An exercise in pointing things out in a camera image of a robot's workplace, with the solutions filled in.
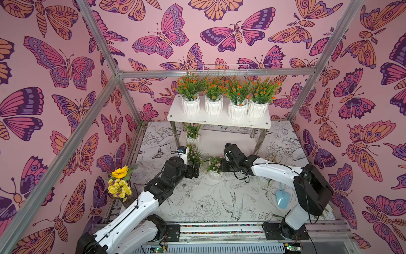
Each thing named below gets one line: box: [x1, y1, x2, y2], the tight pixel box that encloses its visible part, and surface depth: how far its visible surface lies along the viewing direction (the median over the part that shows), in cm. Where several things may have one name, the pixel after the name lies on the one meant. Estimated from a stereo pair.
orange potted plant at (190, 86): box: [172, 70, 206, 116], surface depth 74 cm
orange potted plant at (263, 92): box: [247, 76, 283, 119], surface depth 71 cm
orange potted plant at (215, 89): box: [204, 75, 229, 116], surface depth 73 cm
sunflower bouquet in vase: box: [105, 164, 139, 202], surface depth 66 cm
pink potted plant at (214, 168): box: [206, 154, 224, 180], surface depth 83 cm
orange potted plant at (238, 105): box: [225, 76, 252, 121], surface depth 71 cm
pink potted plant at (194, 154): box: [185, 135, 209, 167], surface depth 91 cm
